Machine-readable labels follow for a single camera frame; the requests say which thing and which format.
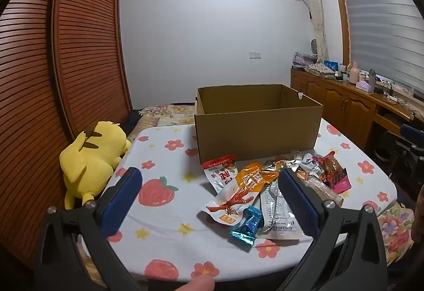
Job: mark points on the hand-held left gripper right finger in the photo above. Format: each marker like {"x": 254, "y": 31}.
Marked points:
{"x": 298, "y": 201}

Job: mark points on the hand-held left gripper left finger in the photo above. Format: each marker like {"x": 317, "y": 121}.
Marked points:
{"x": 121, "y": 201}

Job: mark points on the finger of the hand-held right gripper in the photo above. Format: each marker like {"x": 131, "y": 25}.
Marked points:
{"x": 412, "y": 132}
{"x": 409, "y": 153}

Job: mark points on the silver and white snack packet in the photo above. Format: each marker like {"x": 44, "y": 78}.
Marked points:
{"x": 275, "y": 211}

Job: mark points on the clear snack packet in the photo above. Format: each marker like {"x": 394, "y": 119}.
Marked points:
{"x": 318, "y": 183}

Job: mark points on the small white snack packet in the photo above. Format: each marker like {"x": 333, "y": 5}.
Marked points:
{"x": 306, "y": 161}

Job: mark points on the small silver orange snack packet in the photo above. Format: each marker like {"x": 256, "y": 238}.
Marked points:
{"x": 278, "y": 165}

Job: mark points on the pink and red snack packet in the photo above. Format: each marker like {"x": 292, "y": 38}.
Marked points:
{"x": 334, "y": 175}

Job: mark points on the blue candy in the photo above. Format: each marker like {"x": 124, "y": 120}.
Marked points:
{"x": 246, "y": 226}

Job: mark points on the crayfish print snack packet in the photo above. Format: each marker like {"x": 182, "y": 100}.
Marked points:
{"x": 232, "y": 201}

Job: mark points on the brown cardboard box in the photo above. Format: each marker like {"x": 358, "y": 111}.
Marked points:
{"x": 258, "y": 135}

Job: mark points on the red and white snack packet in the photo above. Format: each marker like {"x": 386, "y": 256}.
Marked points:
{"x": 218, "y": 175}

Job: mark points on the person's left hand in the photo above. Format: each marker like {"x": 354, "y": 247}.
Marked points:
{"x": 198, "y": 284}

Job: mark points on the white power strip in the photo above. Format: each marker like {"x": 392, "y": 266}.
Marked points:
{"x": 394, "y": 98}

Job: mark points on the yellow plush toy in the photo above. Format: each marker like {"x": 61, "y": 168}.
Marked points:
{"x": 89, "y": 161}

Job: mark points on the small black device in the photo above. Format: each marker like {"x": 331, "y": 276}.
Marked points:
{"x": 378, "y": 90}

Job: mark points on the pink tissue box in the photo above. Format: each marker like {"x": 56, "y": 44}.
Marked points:
{"x": 364, "y": 86}

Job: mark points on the strawberry print tablecloth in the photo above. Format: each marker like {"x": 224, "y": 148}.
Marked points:
{"x": 172, "y": 244}

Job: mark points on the green capped bottle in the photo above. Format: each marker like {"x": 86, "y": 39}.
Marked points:
{"x": 372, "y": 78}

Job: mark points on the long wooden cabinet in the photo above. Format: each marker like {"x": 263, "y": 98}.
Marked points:
{"x": 338, "y": 102}

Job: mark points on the dark cloth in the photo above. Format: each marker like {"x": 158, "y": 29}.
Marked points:
{"x": 132, "y": 120}

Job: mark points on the pink thermos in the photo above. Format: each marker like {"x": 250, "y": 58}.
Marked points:
{"x": 354, "y": 73}

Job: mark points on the floral bedding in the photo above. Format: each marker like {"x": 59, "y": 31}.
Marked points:
{"x": 165, "y": 113}

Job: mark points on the blue box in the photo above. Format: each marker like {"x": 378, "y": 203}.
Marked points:
{"x": 330, "y": 65}

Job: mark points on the folded patterned cloth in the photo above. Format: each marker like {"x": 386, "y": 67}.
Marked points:
{"x": 319, "y": 68}

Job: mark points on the grey window blind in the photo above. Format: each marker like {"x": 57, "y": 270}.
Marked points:
{"x": 384, "y": 19}

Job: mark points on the small white fan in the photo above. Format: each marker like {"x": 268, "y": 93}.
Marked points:
{"x": 314, "y": 49}

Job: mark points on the purple basket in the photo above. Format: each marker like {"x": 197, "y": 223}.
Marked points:
{"x": 303, "y": 60}

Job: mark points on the beige curtain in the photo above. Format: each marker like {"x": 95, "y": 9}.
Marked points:
{"x": 316, "y": 12}

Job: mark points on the brown slatted wardrobe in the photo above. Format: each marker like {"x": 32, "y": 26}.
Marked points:
{"x": 82, "y": 45}

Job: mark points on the white light switch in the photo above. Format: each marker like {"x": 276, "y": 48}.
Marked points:
{"x": 254, "y": 55}

